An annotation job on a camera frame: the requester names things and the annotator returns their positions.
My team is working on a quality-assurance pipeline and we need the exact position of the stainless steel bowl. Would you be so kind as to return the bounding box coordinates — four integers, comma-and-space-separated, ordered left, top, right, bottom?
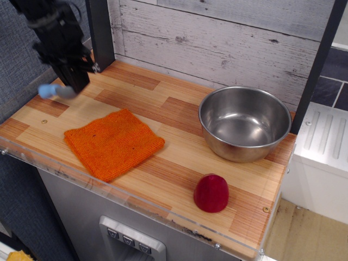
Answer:
198, 86, 292, 163

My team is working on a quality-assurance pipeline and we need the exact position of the grey cabinet with dispenser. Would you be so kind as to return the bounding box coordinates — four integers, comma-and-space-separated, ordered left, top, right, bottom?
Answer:
39, 170, 237, 260

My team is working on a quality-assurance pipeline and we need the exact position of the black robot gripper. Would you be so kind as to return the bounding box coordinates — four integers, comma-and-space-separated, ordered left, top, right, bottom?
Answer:
26, 10, 98, 93

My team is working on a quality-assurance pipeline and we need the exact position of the clear acrylic front guard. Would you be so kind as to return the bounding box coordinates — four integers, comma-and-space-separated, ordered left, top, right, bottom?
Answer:
1, 138, 265, 260

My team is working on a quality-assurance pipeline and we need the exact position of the yellow object at corner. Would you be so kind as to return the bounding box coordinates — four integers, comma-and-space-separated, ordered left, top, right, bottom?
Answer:
6, 251, 34, 261

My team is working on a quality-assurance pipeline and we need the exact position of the blue handled grey spoon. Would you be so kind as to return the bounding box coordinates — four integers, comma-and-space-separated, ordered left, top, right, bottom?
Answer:
38, 84, 77, 100

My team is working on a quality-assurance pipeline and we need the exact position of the orange knitted towel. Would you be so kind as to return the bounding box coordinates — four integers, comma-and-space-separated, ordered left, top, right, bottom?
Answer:
64, 109, 165, 182

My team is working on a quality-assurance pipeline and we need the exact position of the white toy sink unit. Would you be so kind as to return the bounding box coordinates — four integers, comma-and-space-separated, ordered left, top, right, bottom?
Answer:
281, 103, 347, 223

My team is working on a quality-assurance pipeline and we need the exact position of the black right frame post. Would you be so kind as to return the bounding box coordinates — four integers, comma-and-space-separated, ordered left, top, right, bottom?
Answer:
290, 0, 347, 134

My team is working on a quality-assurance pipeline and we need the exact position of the red plastic fruit half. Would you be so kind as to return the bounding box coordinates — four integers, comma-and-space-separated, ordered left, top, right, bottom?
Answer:
194, 173, 229, 213

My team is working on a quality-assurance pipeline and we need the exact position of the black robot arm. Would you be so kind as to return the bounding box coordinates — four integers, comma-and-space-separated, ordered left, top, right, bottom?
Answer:
11, 1, 100, 99

